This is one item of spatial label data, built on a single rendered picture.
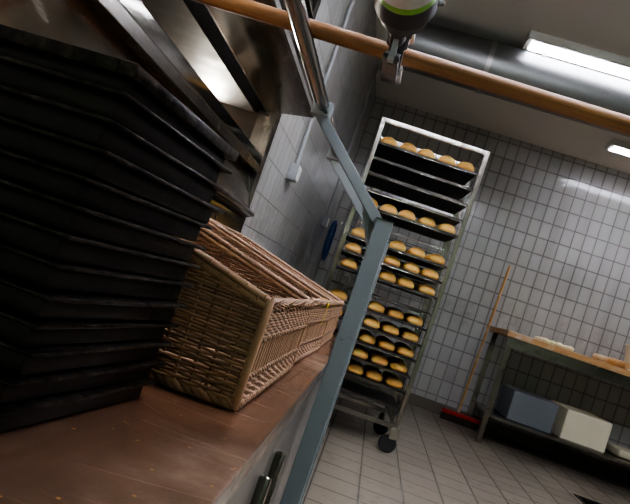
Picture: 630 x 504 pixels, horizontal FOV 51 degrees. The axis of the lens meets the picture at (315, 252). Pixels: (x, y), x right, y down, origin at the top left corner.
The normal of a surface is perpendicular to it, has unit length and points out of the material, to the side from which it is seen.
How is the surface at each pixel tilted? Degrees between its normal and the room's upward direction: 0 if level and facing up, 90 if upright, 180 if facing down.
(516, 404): 90
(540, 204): 90
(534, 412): 90
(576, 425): 90
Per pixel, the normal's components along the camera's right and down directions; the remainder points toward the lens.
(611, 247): -0.09, -0.07
